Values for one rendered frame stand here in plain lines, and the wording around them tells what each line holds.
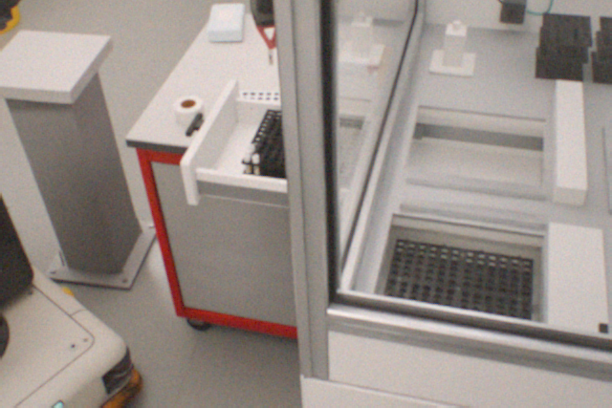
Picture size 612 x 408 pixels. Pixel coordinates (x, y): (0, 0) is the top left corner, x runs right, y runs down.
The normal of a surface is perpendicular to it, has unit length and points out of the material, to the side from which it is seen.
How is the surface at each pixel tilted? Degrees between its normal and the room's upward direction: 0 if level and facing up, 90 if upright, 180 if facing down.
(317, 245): 90
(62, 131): 90
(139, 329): 0
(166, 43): 0
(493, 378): 90
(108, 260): 90
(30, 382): 0
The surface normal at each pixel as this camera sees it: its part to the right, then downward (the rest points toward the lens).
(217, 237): -0.25, 0.64
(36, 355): -0.04, -0.76
